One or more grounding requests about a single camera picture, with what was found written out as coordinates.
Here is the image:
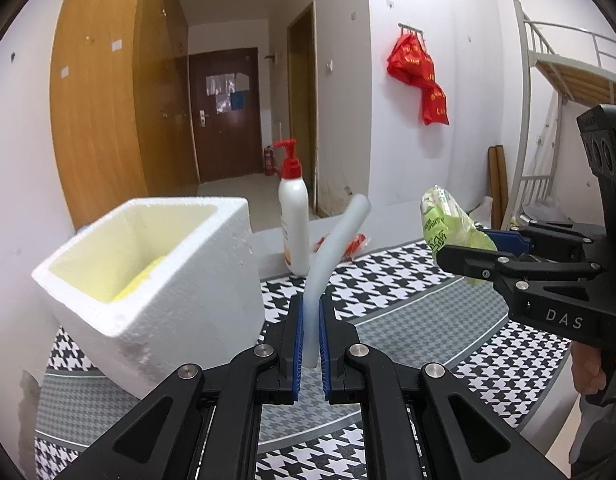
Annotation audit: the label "wooden wardrobe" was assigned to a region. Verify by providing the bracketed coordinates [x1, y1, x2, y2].
[48, 0, 199, 231]

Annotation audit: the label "white foam box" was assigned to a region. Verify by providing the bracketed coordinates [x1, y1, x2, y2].
[32, 197, 266, 401]

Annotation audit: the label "white lotion bottle red pump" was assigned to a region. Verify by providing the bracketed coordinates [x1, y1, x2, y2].
[273, 139, 311, 277]

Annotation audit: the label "translucent white bent tube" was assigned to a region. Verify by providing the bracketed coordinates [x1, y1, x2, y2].
[303, 195, 373, 367]

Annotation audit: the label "green plastic packet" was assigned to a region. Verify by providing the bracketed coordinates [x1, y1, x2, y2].
[420, 185, 498, 286]

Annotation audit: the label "person's right hand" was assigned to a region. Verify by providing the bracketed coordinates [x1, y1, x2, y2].
[569, 340, 609, 397]

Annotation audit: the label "papers on door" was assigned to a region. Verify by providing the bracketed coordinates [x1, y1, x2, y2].
[205, 74, 251, 113]

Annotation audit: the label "yellow sponge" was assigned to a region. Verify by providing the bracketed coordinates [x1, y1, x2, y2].
[108, 255, 167, 303]

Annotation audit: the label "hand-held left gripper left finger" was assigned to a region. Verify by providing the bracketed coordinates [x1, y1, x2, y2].
[52, 294, 306, 480]

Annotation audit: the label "red snack packet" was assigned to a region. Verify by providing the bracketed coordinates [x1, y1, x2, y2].
[313, 232, 369, 263]

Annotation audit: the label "wooden side door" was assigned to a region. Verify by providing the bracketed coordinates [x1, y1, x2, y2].
[287, 1, 319, 218]

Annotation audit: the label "white metal bunk bed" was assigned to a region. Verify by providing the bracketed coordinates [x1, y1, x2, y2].
[508, 0, 616, 231]

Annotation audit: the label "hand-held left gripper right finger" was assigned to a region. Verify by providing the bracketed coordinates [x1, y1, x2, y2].
[319, 294, 571, 480]

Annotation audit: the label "red plastic bag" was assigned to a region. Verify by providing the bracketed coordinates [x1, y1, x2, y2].
[420, 80, 449, 127]
[386, 30, 435, 88]

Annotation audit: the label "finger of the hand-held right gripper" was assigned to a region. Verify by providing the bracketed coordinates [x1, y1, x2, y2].
[435, 244, 606, 306]
[480, 222, 609, 261]

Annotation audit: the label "houndstooth mat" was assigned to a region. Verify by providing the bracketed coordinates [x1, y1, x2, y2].
[35, 240, 574, 480]

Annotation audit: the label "wooden poles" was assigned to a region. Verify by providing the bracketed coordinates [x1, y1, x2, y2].
[489, 145, 509, 231]

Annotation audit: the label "dark brown door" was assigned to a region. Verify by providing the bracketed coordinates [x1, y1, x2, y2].
[189, 47, 263, 184]

